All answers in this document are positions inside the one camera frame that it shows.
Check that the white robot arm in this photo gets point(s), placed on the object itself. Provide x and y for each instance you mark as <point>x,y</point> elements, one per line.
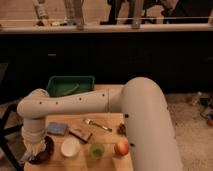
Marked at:
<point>141,101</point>

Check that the purple bowl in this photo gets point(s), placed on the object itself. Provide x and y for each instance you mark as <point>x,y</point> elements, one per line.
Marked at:
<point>46,154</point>

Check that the green pickle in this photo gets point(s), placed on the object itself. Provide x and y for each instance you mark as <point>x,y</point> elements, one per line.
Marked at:
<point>72,90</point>

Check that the silver fork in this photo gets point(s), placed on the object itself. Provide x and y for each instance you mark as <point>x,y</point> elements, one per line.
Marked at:
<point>91,122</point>

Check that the dark purple grapes bunch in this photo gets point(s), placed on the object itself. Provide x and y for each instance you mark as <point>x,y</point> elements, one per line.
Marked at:
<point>121,129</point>

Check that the green plastic tray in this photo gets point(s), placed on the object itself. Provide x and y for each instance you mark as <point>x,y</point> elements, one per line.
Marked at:
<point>57,85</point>

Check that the brown wooden brush block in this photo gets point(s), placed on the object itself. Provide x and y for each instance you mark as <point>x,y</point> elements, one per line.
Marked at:
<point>80,134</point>

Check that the wooden cutting board table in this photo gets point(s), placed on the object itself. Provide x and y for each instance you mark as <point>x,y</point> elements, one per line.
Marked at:
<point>82,161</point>

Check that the green cup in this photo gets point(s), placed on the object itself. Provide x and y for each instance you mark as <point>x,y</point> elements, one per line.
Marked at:
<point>96,151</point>

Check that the blue sponge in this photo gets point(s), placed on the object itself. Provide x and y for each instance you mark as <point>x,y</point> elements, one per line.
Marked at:
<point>56,128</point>

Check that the black office chair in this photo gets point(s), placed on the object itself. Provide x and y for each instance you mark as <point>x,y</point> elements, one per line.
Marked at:
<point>4,131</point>

